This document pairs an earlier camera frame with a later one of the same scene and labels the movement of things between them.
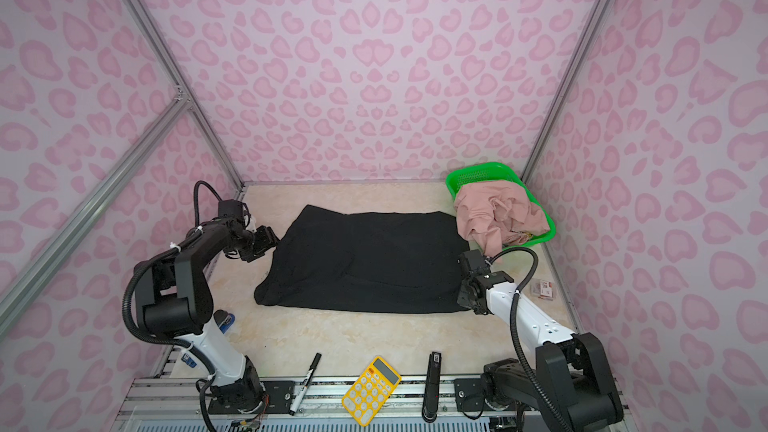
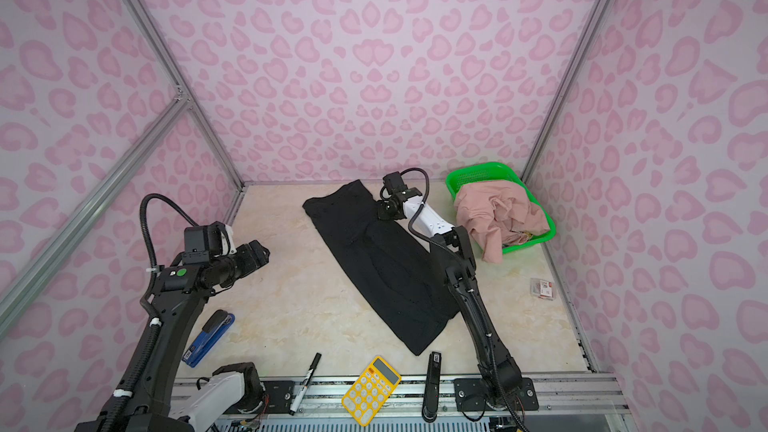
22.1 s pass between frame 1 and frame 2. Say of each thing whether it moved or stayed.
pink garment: stayed
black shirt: moved
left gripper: moved
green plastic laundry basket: stayed
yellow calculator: stayed
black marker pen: stayed
